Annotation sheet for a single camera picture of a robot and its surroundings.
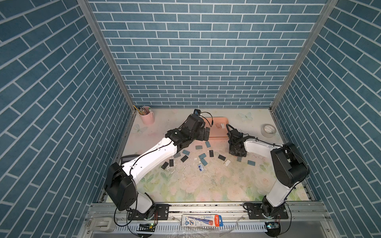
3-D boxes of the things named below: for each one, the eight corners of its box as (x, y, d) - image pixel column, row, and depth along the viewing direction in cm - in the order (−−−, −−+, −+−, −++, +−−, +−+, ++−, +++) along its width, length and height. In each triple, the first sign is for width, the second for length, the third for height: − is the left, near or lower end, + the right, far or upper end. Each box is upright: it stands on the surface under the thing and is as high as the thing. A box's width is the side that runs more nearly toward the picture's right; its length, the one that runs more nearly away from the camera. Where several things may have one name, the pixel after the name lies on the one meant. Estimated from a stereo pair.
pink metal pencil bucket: (143, 123, 112) (138, 113, 103) (148, 115, 118) (144, 105, 109) (152, 125, 111) (148, 115, 102) (157, 117, 116) (153, 107, 108)
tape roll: (263, 138, 106) (264, 135, 103) (259, 126, 113) (260, 124, 110) (276, 138, 106) (278, 135, 104) (272, 126, 113) (273, 124, 110)
